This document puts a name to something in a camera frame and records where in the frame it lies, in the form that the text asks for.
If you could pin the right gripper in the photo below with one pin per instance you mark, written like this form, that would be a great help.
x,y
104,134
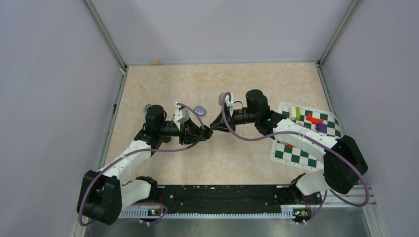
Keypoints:
x,y
219,123

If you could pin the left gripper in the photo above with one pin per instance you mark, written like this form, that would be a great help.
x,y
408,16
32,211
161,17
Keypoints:
x,y
190,133

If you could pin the purple earbud charging case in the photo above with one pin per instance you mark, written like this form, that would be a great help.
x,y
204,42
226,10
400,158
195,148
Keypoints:
x,y
200,111

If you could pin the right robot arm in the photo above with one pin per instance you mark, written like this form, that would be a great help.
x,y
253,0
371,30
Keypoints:
x,y
343,163

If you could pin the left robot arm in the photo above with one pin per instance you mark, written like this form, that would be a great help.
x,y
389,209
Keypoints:
x,y
106,192

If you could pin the yellow-green white block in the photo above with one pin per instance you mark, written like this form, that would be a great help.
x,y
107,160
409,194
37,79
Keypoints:
x,y
294,113

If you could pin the red block upper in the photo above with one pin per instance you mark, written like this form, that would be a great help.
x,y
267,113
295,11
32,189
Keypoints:
x,y
313,120

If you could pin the green white chessboard mat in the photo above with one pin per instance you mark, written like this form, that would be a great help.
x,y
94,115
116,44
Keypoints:
x,y
297,150

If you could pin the purple block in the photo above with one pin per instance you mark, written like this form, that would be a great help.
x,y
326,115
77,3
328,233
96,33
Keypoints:
x,y
322,127

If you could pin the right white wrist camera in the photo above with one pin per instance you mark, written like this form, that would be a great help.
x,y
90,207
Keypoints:
x,y
227,100

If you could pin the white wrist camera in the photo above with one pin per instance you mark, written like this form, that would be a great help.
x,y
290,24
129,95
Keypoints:
x,y
181,116
227,100

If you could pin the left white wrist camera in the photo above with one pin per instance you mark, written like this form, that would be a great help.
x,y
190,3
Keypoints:
x,y
181,116

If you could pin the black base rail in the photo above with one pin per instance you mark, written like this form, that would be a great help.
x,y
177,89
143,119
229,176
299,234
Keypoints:
x,y
233,201

